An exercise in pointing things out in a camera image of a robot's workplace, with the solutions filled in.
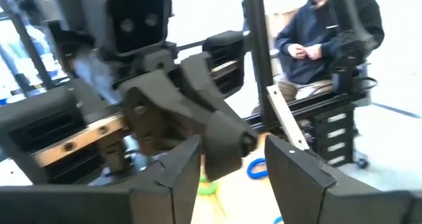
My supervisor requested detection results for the person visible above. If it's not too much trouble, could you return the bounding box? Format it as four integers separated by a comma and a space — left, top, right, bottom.
273, 0, 385, 103

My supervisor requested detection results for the green spiral coil wristband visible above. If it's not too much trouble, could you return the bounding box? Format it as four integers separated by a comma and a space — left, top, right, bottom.
196, 175, 219, 196

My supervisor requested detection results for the blue spiral coil wristband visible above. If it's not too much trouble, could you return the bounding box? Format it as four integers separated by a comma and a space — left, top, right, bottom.
246, 157, 270, 181

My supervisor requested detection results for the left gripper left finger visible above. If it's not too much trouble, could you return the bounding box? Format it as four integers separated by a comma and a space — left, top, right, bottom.
0, 134, 202, 224

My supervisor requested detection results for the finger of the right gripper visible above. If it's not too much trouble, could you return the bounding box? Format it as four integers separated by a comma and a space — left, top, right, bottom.
180, 51, 258, 182
123, 69, 212, 181

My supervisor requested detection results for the silver metal bracket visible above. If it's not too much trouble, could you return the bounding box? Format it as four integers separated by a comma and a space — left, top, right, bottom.
266, 84, 310, 152

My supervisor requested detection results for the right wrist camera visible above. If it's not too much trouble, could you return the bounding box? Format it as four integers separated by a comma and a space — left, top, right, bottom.
107, 0, 168, 57

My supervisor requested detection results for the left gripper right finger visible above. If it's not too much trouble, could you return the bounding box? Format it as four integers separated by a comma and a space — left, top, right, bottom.
265, 135, 422, 224

